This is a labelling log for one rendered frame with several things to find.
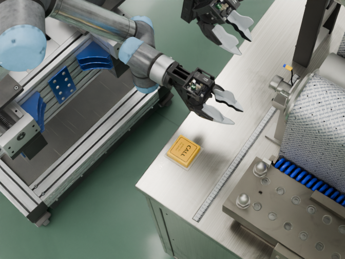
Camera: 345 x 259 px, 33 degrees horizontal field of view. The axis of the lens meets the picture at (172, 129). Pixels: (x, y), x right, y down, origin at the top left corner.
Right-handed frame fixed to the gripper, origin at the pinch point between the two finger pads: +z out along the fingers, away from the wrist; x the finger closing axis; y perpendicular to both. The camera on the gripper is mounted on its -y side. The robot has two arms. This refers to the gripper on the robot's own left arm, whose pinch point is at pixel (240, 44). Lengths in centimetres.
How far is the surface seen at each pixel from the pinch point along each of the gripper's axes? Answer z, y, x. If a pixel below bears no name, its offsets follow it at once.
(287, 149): 30.3, -6.4, -6.0
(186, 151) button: 21.8, -35.0, -15.8
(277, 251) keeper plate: 43, -5, -28
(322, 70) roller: 19.6, 3.1, 10.0
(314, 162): 34.7, -0.2, -6.0
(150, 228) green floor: 68, -117, -26
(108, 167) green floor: 44, -137, -14
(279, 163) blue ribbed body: 33.0, -10.3, -8.6
